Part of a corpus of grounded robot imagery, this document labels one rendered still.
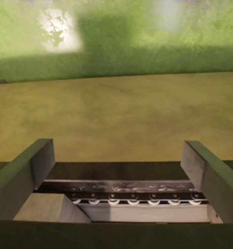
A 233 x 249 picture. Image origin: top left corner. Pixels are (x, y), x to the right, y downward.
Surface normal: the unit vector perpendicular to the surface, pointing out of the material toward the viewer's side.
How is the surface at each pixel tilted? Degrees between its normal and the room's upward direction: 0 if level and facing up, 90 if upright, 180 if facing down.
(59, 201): 80
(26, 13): 0
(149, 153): 90
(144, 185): 0
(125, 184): 0
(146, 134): 90
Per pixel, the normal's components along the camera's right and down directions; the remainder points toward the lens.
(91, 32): -0.05, 0.65
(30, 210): -0.09, -0.63
